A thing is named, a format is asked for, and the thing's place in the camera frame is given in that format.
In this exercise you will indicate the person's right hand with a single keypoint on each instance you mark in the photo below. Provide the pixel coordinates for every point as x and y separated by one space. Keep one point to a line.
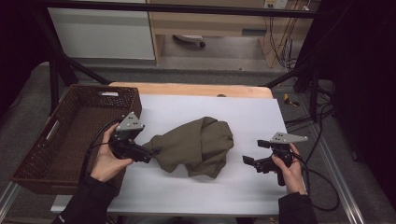
294 177

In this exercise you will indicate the black frame bar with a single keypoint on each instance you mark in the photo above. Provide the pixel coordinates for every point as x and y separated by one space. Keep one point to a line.
186 8

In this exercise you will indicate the wooden desk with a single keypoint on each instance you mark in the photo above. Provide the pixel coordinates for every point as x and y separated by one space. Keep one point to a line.
202 23

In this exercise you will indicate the white table sheet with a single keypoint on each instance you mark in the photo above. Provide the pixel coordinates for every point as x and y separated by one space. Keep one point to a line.
243 118

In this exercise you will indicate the black metal stand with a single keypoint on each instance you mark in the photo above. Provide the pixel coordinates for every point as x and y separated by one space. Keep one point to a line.
313 84
57 71

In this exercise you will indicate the person's left hand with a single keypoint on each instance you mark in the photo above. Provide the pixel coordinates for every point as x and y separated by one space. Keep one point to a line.
106 165

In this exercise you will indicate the brown woven basket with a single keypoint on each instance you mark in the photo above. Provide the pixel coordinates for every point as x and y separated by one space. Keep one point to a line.
77 130

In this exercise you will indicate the wooden table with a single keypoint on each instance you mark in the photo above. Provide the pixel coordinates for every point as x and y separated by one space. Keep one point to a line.
186 89

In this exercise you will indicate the yellow and black tool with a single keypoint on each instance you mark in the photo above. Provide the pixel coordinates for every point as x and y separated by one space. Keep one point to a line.
289 100

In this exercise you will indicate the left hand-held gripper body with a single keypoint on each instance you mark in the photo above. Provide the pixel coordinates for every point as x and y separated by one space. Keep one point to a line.
129 124

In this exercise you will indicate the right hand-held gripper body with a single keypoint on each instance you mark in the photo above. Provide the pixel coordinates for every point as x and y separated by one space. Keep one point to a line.
285 138

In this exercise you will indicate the aluminium rail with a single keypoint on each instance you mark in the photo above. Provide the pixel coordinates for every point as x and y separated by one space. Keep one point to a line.
339 180
8 196

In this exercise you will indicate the white chair base with caster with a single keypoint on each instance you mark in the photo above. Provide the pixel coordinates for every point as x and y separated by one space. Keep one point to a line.
190 39

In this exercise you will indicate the olive green cloth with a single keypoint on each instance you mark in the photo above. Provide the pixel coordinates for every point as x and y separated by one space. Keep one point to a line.
196 146

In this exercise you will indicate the black curtain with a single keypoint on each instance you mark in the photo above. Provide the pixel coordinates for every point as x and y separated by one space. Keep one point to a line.
18 46
364 77

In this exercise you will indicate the white cabinet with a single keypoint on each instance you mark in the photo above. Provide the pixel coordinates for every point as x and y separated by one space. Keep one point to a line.
102 34

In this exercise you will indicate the white power strip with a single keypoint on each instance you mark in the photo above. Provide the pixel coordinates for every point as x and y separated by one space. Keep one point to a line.
275 3

